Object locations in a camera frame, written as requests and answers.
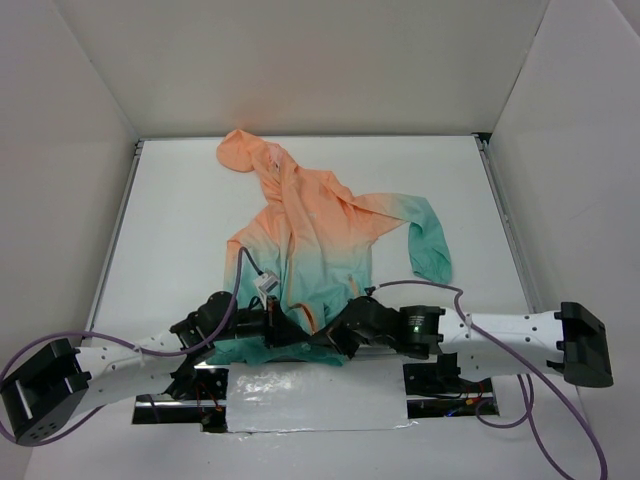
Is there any orange and teal gradient jacket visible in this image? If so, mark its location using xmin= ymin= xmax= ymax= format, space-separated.
xmin=216 ymin=130 xmax=453 ymax=334

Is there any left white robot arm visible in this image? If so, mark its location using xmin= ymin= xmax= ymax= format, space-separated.
xmin=1 ymin=292 xmax=310 ymax=447

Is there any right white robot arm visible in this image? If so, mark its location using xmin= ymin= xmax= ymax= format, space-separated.
xmin=310 ymin=296 xmax=613 ymax=391

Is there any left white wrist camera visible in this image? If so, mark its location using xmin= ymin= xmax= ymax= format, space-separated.
xmin=253 ymin=270 xmax=279 ymax=302

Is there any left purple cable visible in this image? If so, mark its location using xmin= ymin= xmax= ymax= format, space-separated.
xmin=0 ymin=246 xmax=264 ymax=444

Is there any aluminium table frame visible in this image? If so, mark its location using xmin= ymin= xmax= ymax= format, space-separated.
xmin=89 ymin=136 xmax=532 ymax=346

